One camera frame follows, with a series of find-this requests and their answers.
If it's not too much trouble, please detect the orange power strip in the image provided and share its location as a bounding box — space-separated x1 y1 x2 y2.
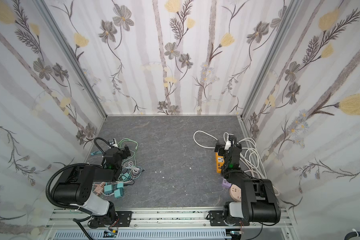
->
215 151 225 174

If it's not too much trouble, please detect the purple power strip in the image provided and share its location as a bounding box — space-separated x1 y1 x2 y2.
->
222 179 232 189

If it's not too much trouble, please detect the pink round power strip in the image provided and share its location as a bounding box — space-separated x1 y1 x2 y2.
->
230 185 242 202

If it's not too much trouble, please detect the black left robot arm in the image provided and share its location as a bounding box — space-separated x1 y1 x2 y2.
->
46 146 132 229

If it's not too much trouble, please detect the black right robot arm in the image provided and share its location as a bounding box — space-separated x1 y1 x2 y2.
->
221 136 281 226

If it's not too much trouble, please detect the teal charger plug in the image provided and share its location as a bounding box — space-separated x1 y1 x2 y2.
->
104 184 114 195

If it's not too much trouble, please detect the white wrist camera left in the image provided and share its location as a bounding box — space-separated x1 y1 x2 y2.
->
108 139 118 148

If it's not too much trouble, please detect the white power strip cables bundle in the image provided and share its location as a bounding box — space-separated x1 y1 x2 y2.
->
193 130 280 196

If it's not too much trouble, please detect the light green charging cable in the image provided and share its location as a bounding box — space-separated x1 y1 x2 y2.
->
117 137 139 169

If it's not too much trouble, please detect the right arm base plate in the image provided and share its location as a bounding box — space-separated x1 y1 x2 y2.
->
206 211 228 227

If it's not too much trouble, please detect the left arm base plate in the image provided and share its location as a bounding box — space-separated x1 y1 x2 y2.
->
115 211 133 228

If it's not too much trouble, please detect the black corrugated cable conduit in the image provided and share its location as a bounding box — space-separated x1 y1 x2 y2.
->
45 163 94 215

